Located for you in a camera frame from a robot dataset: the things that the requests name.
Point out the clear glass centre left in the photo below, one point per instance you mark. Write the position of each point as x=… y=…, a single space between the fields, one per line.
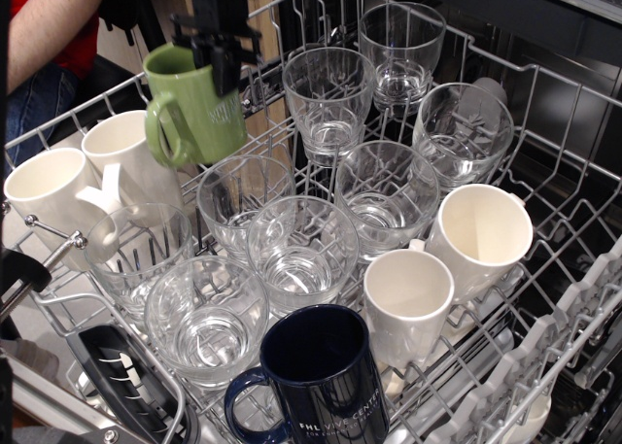
x=234 y=190

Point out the clear glass left patterned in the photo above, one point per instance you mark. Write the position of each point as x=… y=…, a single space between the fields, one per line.
x=129 y=250

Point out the white mug far left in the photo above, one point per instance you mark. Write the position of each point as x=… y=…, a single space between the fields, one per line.
x=60 y=188

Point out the clear glass back right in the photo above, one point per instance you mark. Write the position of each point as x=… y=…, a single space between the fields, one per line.
x=463 y=130

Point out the black plastic rack handle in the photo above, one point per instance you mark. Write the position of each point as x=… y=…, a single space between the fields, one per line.
x=133 y=391

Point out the grey plastic tine row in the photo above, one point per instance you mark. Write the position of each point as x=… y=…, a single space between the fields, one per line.
x=488 y=411

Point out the black clamp with metal screw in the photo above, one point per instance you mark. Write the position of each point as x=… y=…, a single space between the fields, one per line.
x=31 y=274

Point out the white mug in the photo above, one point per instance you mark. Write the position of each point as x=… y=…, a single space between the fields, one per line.
x=60 y=188
x=406 y=295
x=117 y=148
x=480 y=232

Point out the blue jeans leg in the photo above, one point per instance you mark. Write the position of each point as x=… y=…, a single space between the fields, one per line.
x=44 y=96

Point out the white mug front centre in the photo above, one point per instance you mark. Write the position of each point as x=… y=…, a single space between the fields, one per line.
x=406 y=295

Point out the green ceramic mug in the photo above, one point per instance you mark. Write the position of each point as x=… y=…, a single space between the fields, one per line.
x=187 y=121

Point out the clear glass front left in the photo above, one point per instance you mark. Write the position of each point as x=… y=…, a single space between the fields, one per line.
x=206 y=317

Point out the clear glass back top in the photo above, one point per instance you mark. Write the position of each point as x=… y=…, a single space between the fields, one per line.
x=404 y=42

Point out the dark blue printed mug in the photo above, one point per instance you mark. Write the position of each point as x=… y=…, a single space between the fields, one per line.
x=318 y=363

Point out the person forearm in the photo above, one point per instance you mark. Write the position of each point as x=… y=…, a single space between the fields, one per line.
x=40 y=31

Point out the grey wire dishwasher rack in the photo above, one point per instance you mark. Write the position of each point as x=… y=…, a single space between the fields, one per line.
x=572 y=194

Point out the red shirt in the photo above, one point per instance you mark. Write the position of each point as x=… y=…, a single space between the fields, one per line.
x=77 y=56

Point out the clear glass centre right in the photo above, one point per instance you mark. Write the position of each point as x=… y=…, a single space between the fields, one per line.
x=390 y=193

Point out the clear glass centre front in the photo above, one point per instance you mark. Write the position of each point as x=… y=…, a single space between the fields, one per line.
x=304 y=249

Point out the clear glass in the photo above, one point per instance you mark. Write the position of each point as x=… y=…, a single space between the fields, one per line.
x=304 y=249
x=329 y=94
x=404 y=42
x=390 y=193
x=234 y=190
x=463 y=130
x=206 y=317

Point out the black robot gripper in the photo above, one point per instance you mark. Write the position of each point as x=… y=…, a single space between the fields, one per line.
x=218 y=33

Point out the white mug back left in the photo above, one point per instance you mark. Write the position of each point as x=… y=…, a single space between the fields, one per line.
x=117 y=148

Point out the clear glass back centre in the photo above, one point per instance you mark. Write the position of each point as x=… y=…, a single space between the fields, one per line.
x=329 y=94

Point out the white mug right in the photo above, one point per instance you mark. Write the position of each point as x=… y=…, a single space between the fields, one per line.
x=480 y=232

